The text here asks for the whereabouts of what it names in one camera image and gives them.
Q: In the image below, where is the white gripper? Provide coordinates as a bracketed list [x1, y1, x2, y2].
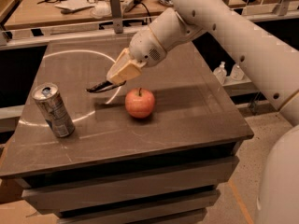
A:
[107, 28, 167, 84]

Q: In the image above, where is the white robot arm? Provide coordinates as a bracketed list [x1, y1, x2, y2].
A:
[107, 0, 299, 224]

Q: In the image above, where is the silver redbull can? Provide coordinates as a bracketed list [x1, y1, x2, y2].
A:
[32, 83, 75, 138]

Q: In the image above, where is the red apple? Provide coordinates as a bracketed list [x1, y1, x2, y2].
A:
[125, 88, 155, 119]

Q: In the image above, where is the white paper sheet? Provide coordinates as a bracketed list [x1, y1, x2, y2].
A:
[55, 0, 95, 10]

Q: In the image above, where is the left clear sanitizer bottle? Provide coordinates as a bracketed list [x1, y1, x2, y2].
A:
[213, 62, 227, 84]

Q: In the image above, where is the clear sanitizer bottle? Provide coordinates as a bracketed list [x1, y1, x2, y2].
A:
[230, 64, 245, 81]
[213, 62, 227, 84]

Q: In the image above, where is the wooden background desk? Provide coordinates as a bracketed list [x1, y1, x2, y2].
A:
[4, 0, 247, 31]

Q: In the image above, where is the right clear sanitizer bottle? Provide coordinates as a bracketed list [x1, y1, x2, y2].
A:
[230, 64, 245, 81]

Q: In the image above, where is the grey drawer cabinet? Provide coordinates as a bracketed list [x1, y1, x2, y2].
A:
[0, 36, 252, 224]

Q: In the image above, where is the metal rail frame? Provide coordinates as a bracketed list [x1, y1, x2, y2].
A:
[0, 0, 299, 50]

